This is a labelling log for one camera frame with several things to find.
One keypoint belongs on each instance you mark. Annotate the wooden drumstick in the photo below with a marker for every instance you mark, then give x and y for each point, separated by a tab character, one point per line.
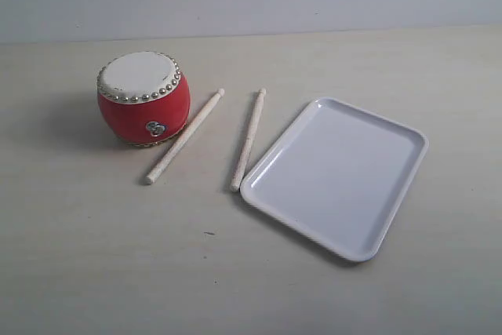
183	138
249	140

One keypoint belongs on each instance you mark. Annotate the red small drum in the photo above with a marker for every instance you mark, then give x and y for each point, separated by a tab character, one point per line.
143	97

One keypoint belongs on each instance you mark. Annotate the white plastic tray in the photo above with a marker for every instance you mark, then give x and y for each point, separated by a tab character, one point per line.
337	176

